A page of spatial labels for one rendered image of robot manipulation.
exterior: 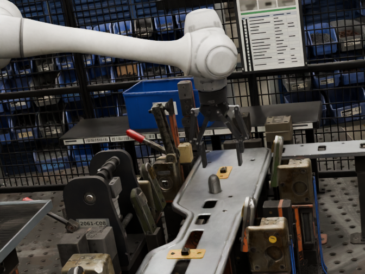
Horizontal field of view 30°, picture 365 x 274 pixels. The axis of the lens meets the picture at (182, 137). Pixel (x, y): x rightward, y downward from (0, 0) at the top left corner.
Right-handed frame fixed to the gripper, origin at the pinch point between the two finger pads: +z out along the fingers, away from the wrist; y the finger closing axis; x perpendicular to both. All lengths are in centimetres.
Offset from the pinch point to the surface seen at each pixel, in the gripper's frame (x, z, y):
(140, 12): 194, -16, -81
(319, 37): 209, 11, 15
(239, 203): -20.3, 4.7, 7.9
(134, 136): -0.8, -8.4, -24.1
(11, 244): -70, -12, -26
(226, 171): 0.6, 4.4, 0.8
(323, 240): 14.5, 34.4, 24.5
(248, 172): -0.3, 4.7, 7.1
